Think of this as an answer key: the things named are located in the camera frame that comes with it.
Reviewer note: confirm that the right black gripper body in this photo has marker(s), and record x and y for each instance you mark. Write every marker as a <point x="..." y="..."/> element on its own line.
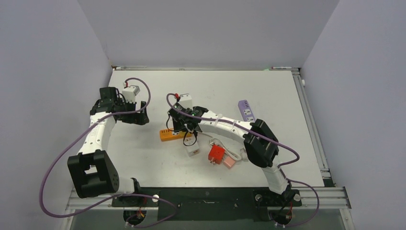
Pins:
<point x="179" y="126"/>

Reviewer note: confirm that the pink cube plug adapter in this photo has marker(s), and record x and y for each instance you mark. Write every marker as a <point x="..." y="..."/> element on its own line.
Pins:
<point x="228" y="162"/>

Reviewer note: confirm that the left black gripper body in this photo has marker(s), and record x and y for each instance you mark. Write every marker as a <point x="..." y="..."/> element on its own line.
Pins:
<point x="132" y="118"/>

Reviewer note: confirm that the orange power strip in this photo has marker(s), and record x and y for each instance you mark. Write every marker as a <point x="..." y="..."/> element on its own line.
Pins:
<point x="168" y="135"/>

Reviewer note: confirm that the aluminium frame rail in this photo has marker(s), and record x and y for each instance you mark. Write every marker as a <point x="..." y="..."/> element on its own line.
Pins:
<point x="329" y="198"/>

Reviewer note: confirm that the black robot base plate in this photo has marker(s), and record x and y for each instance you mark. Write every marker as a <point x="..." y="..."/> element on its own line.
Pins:
<point x="208" y="203"/>

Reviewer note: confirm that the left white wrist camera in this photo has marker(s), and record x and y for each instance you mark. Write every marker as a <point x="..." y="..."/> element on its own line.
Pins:
<point x="129" y="93"/>

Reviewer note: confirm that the red cube plug adapter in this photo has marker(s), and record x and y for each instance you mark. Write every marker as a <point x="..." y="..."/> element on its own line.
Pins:
<point x="216" y="154"/>

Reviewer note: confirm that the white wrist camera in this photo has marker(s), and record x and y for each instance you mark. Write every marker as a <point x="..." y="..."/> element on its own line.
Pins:
<point x="186" y="101"/>
<point x="129" y="93"/>

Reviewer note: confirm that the purple power strip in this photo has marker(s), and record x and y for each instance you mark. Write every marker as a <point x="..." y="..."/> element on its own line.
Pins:
<point x="246" y="111"/>

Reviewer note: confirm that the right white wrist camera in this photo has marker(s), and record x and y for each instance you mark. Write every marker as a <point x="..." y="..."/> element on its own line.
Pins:
<point x="186" y="101"/>

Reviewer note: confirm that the white cube plug adapter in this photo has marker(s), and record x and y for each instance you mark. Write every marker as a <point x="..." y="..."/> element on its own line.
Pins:
<point x="192" y="147"/>

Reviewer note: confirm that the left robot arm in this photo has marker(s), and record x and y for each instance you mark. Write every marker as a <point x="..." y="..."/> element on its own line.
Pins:
<point x="92" y="171"/>

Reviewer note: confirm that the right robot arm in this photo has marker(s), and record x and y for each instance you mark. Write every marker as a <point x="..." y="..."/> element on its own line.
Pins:
<point x="259" y="142"/>

